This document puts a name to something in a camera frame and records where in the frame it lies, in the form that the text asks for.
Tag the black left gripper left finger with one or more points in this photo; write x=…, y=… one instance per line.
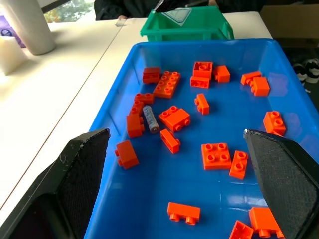
x=74, y=174

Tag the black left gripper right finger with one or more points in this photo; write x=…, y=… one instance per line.
x=286, y=179

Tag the blue plastic bin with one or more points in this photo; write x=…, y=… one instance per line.
x=189, y=184

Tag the green plastic bin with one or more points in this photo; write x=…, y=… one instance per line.
x=199, y=31

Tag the orange four-stud flat brick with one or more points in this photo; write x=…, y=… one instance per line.
x=216, y=156

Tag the grey AA battery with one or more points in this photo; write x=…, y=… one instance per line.
x=150, y=119

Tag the black and white sneaker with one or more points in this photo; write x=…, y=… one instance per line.
x=307, y=65
x=312, y=76

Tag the orange eight-stud toy brick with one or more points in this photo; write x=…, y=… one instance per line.
x=167, y=85

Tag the white foam block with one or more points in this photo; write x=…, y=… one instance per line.
x=11, y=54

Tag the white cylinder roll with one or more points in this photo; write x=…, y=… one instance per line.
x=32, y=27

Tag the brown cardboard box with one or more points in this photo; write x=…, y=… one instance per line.
x=291, y=22

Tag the purple printed package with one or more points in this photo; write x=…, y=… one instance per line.
x=10, y=31

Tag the clear tape strip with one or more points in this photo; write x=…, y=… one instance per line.
x=121, y=23

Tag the clear printed plastic bag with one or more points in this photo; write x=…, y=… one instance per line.
x=178, y=16

